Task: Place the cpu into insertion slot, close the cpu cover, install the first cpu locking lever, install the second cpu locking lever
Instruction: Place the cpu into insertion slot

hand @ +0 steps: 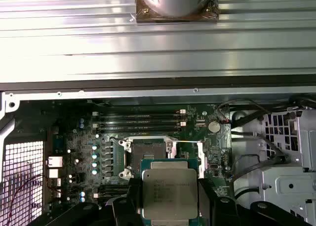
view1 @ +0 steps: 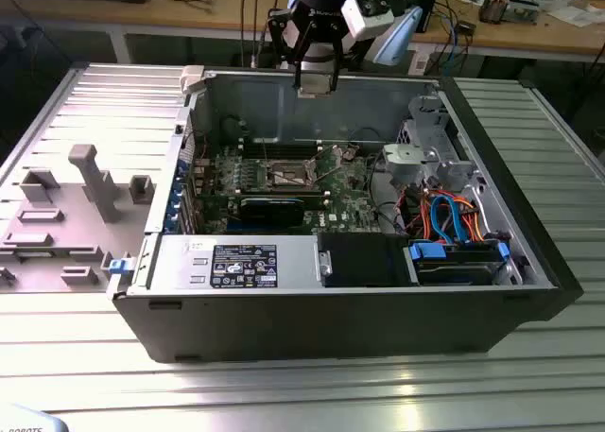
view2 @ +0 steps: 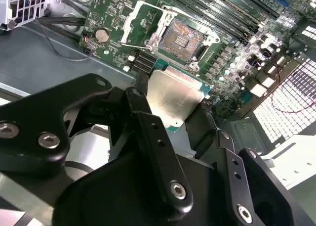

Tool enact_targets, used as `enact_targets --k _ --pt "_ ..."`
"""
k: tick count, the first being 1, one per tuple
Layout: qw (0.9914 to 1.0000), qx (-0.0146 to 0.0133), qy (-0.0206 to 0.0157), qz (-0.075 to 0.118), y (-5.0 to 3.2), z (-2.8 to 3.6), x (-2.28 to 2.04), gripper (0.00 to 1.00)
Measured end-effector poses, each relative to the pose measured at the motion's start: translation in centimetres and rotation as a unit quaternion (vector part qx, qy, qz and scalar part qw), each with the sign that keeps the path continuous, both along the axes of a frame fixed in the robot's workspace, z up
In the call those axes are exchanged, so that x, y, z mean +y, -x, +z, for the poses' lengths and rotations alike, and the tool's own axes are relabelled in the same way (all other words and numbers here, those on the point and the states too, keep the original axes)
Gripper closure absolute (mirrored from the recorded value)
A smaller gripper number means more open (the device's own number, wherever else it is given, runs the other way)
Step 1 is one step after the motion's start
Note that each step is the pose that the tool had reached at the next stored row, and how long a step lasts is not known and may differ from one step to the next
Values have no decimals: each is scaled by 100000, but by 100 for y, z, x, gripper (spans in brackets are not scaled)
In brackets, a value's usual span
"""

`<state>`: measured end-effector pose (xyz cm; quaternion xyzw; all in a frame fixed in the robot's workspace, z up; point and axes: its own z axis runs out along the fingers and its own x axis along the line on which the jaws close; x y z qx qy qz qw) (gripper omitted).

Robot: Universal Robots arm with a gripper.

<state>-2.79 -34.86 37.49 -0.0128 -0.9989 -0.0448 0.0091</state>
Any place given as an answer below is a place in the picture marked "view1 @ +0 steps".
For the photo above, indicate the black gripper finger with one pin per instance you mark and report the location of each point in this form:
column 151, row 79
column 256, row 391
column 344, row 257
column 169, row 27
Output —
column 298, row 77
column 334, row 73

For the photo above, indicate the black RAM slot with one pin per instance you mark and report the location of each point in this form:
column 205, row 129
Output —
column 293, row 144
column 293, row 153

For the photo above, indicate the beige case latch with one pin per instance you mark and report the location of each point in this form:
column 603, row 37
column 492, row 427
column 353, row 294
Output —
column 193, row 78

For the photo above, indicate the metal heat sink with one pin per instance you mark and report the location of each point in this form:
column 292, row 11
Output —
column 494, row 9

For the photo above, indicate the small black tower box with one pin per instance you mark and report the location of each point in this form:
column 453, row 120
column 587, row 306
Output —
column 431, row 6

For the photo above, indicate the green motherboard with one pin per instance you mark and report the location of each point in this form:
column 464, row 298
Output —
column 350, row 200

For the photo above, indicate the blue case clip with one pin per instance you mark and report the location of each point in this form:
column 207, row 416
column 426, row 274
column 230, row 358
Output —
column 118, row 266

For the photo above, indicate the hard disk in blue carrier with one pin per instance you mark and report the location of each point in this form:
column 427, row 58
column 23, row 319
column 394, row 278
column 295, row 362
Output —
column 454, row 271

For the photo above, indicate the silver metal drive cage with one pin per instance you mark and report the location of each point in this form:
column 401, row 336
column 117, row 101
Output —
column 425, row 153

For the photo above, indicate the silver CPU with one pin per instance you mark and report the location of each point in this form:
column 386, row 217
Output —
column 316, row 84

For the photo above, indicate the small black adapter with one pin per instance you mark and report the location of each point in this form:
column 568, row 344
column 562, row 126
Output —
column 465, row 28

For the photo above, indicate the white device with print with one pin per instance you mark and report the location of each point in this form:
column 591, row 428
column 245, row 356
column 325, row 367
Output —
column 23, row 420

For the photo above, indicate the black case fan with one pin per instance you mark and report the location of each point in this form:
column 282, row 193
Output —
column 234, row 129

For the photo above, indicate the open black PC case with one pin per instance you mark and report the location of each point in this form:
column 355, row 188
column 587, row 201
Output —
column 331, row 328

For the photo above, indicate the black CPU socket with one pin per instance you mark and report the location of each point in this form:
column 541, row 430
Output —
column 283, row 179

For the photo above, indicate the black graphics card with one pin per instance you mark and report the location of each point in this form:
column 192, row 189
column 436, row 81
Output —
column 271, row 212

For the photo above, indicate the wooden workbench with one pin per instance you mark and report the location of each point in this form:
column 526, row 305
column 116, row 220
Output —
column 94, row 11

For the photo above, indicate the grey parts rack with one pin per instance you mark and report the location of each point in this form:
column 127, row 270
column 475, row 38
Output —
column 99, row 186

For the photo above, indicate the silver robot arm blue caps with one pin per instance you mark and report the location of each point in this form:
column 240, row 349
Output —
column 399, row 35

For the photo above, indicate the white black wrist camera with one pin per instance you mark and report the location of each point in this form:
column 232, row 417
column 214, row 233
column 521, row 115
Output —
column 361, row 18

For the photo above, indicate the black drive bay cover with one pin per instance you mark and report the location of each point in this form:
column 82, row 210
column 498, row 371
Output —
column 364, row 259

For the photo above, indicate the blue card retainer strip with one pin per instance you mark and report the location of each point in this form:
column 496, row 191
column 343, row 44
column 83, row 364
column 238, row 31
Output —
column 176, row 200

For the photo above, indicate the white papers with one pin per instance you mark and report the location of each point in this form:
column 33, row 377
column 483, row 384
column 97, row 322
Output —
column 572, row 16

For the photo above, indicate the grey metal device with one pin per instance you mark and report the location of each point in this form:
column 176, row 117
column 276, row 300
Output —
column 522, row 11

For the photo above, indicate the silver power supply with label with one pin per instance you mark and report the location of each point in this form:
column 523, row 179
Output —
column 293, row 262

